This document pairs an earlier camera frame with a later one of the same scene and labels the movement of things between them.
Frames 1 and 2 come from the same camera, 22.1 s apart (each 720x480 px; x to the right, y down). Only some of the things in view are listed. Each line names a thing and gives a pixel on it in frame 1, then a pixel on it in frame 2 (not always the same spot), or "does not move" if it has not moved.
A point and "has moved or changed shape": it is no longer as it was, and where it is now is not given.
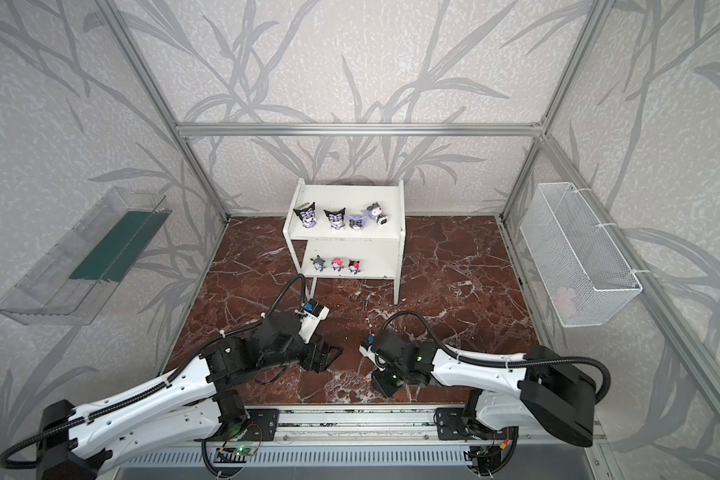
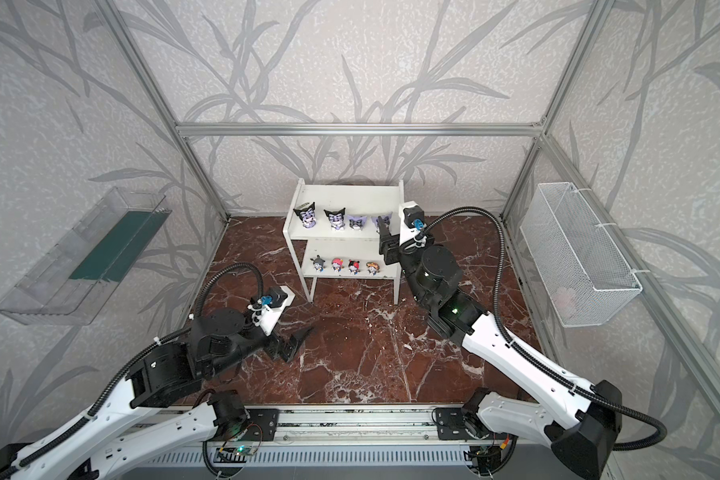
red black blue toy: [354, 267] does not move
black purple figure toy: [307, 216] does not move
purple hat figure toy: [375, 211] has moved or changed shape
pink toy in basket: [564, 300] does not move
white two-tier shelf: [345, 231] does not move
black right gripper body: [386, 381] -> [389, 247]
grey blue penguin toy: [318, 263] does not move
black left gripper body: [315, 354] -> [282, 345]
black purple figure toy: [336, 218] does not move
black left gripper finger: [332, 354] -> [297, 339]
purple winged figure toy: [355, 223] does not move
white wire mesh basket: [582, 272] does not move
